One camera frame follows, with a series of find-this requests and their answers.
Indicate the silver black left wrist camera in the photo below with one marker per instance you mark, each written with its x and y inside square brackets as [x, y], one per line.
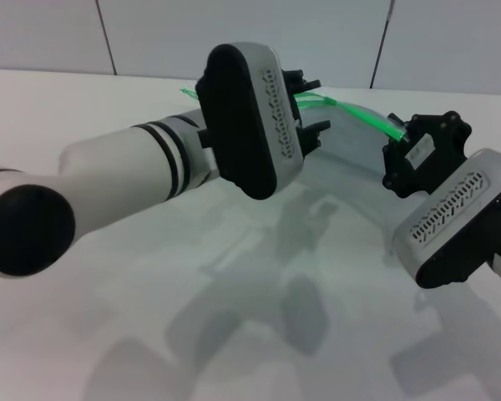
[242, 125]

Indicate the clear green-zip document bag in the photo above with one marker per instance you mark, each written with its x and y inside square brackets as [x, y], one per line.
[350, 167]

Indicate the green zipper slider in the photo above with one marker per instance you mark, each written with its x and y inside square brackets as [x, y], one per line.
[326, 100]

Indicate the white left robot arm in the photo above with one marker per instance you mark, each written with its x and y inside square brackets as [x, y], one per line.
[108, 167]

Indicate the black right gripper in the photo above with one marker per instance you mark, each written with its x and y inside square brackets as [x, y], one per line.
[438, 163]

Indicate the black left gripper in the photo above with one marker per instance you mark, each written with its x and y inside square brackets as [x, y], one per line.
[297, 117]

